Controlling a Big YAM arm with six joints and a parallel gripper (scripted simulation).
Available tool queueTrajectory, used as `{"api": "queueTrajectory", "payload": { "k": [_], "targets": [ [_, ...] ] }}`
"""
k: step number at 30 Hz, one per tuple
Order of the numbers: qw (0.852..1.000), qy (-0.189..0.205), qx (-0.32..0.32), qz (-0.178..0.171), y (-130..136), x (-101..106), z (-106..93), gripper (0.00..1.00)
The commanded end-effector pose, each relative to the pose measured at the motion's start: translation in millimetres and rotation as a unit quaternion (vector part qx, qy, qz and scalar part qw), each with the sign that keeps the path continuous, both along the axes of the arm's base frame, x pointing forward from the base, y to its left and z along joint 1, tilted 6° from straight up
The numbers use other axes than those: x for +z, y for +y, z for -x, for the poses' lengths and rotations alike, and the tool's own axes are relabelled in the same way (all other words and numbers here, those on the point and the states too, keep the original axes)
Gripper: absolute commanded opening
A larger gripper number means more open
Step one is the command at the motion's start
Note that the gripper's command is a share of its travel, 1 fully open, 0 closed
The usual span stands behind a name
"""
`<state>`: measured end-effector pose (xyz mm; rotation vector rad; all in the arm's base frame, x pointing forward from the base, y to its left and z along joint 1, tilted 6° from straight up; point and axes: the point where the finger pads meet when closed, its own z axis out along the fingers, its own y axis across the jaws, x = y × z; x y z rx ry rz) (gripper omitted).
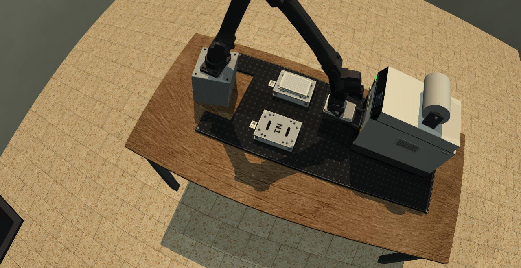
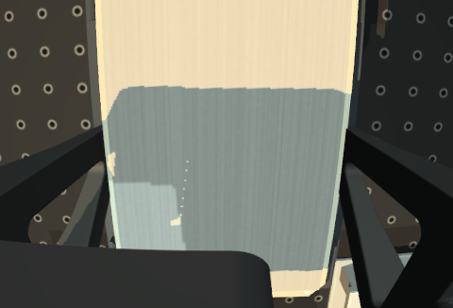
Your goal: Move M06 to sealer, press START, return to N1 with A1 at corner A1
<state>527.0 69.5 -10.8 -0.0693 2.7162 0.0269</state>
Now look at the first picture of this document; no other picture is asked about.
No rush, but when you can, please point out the cream multi-well plate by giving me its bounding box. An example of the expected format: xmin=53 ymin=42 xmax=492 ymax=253
xmin=278 ymin=72 xmax=312 ymax=98

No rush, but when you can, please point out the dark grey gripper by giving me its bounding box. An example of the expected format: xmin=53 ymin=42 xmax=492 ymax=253
xmin=327 ymin=86 xmax=344 ymax=118

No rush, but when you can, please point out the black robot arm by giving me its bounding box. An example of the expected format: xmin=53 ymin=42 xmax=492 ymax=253
xmin=200 ymin=0 xmax=364 ymax=102

